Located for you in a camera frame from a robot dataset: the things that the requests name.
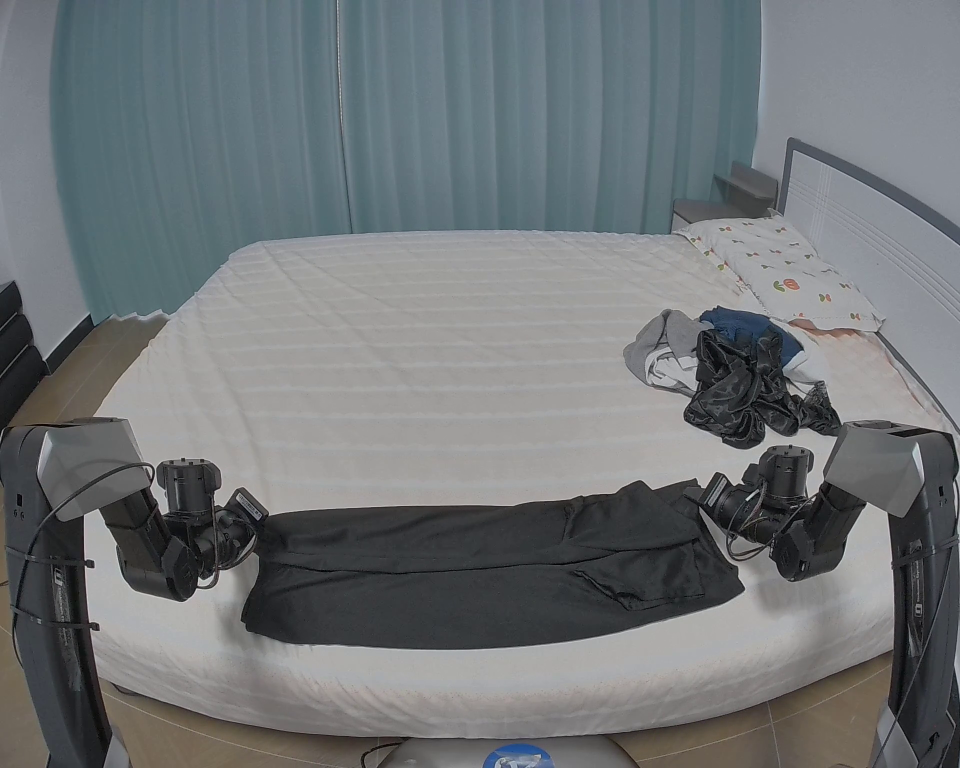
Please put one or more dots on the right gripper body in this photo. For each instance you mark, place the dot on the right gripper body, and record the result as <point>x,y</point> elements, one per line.
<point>731,506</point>

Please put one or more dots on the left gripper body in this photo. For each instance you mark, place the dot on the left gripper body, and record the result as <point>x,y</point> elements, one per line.
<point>240,525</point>

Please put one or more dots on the black T-shirt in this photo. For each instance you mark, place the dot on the black T-shirt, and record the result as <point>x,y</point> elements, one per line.
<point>487,577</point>

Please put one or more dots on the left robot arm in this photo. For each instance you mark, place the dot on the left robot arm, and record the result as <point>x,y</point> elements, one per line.
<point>67,465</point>

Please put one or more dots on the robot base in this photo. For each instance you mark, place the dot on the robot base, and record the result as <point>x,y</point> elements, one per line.
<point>450,756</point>

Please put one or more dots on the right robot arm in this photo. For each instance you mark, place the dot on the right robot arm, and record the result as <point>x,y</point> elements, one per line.
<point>870,472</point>

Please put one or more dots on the pile of clothes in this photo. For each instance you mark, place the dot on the pile of clothes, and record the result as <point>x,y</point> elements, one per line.
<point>735,382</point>

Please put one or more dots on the bed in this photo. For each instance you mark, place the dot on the bed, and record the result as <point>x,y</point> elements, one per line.
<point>450,337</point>

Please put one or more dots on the white printed pillow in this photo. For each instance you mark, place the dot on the white printed pillow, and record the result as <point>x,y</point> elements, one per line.
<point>787,270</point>

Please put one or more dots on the dark grey chest of drawers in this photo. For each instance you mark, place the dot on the dark grey chest of drawers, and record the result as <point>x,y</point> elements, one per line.
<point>19,352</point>

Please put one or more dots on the grey bedside table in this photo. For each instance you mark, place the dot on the grey bedside table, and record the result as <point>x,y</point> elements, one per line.
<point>720,202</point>

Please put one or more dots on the blue-green curtain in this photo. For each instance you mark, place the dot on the blue-green curtain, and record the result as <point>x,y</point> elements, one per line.
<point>547,112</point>
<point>195,150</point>

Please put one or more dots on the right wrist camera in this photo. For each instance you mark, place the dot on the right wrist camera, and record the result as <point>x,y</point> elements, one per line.
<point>750,478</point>

